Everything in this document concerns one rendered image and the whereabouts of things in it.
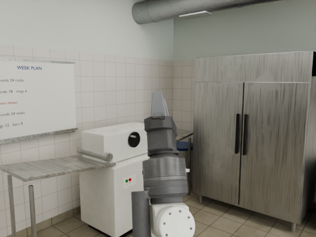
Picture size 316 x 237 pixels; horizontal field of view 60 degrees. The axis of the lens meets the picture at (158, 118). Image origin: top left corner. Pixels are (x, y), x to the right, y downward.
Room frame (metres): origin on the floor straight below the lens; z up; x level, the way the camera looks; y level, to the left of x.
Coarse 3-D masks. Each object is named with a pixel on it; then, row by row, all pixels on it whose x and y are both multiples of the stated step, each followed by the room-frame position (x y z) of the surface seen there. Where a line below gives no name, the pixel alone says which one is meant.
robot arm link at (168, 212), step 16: (144, 192) 0.49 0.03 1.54; (160, 192) 0.48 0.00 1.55; (176, 192) 0.48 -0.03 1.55; (144, 208) 0.48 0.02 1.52; (160, 208) 0.47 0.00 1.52; (176, 208) 0.45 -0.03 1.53; (144, 224) 0.47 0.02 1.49; (160, 224) 0.43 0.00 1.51; (176, 224) 0.44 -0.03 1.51; (192, 224) 0.45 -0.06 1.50
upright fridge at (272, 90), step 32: (224, 64) 3.49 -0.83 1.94; (256, 64) 3.24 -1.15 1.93; (288, 64) 3.02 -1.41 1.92; (224, 96) 3.43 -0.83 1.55; (256, 96) 3.18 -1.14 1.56; (288, 96) 2.96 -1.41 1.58; (224, 128) 3.42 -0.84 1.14; (256, 128) 3.17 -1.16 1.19; (288, 128) 2.95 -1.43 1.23; (224, 160) 3.41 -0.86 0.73; (256, 160) 3.16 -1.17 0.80; (288, 160) 2.94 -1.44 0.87; (224, 192) 3.40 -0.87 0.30; (256, 192) 3.14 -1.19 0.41; (288, 192) 2.92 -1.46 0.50
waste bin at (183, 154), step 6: (180, 144) 4.57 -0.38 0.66; (186, 144) 4.57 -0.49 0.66; (192, 144) 4.57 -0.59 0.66; (180, 150) 4.30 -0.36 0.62; (186, 150) 4.31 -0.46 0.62; (192, 150) 4.38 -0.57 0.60; (180, 156) 4.31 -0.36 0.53; (186, 156) 4.32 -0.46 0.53; (192, 156) 4.39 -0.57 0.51; (186, 162) 4.33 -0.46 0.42; (192, 162) 4.40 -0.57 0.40; (186, 168) 4.33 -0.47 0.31
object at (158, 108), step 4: (152, 92) 0.57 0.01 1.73; (156, 92) 0.57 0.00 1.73; (160, 92) 0.57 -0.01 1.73; (152, 96) 0.57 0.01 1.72; (156, 96) 0.56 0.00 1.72; (160, 96) 0.56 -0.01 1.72; (152, 100) 0.56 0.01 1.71; (156, 100) 0.56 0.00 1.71; (160, 100) 0.56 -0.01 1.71; (152, 104) 0.56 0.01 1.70; (156, 104) 0.56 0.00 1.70; (160, 104) 0.56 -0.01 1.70; (164, 104) 0.56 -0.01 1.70; (152, 108) 0.56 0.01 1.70; (156, 108) 0.55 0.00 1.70; (160, 108) 0.55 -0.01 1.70; (164, 108) 0.55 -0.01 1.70; (152, 112) 0.55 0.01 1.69; (156, 112) 0.55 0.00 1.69; (160, 112) 0.55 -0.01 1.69; (164, 112) 0.55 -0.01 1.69; (152, 116) 0.55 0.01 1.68
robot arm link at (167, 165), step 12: (144, 120) 0.53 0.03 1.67; (156, 120) 0.52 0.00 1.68; (168, 120) 0.52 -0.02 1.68; (156, 132) 0.52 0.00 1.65; (168, 132) 0.52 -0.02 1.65; (156, 144) 0.52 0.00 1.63; (168, 144) 0.51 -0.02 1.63; (156, 156) 0.52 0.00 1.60; (168, 156) 0.52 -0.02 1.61; (144, 168) 0.52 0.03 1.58; (156, 168) 0.50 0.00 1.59; (168, 168) 0.49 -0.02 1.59; (180, 168) 0.51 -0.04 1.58; (144, 180) 0.51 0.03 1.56; (156, 180) 0.49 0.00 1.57
